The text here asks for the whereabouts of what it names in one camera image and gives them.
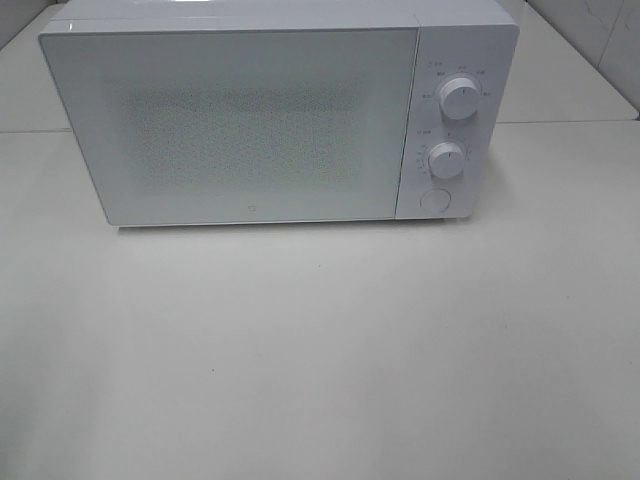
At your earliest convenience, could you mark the white microwave oven body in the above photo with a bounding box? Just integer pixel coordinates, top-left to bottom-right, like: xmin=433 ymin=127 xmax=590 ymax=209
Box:
xmin=38 ymin=1 xmax=520 ymax=225

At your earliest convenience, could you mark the white microwave knob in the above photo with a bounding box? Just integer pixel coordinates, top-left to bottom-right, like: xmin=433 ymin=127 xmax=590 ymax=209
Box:
xmin=437 ymin=74 xmax=481 ymax=121
xmin=427 ymin=142 xmax=465 ymax=180

